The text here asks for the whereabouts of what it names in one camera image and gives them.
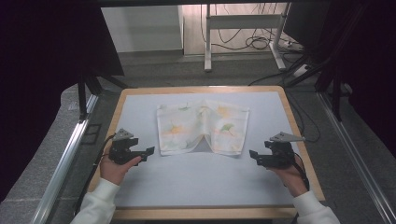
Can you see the black floor plate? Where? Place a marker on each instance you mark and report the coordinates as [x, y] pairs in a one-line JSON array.
[[91, 133]]

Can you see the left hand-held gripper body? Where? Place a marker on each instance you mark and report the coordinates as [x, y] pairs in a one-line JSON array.
[[120, 152]]

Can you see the black metal stand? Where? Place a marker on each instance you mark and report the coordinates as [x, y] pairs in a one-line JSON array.
[[336, 96], [82, 99]]

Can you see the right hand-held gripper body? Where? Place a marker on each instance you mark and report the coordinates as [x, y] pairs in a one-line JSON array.
[[281, 155]]

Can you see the aluminium rail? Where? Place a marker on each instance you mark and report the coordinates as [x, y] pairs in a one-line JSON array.
[[355, 158], [63, 165]]

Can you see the black curtain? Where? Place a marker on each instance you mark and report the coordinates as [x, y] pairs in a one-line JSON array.
[[43, 77], [370, 68]]

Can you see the white table mat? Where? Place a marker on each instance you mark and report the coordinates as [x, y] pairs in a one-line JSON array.
[[202, 180]]

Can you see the person's left hand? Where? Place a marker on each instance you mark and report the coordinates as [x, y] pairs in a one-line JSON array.
[[113, 171]]

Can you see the person's right hand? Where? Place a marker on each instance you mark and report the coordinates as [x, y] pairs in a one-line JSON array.
[[292, 179]]

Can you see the white cabinet panel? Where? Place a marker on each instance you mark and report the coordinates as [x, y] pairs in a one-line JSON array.
[[141, 28]]

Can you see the white metal desk frame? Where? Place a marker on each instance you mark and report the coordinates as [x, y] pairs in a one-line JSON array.
[[243, 21]]

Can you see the white floral cloth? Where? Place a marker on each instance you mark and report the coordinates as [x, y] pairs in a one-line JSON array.
[[183, 130]]

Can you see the white power strip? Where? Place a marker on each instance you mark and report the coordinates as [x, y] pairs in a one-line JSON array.
[[301, 71]]

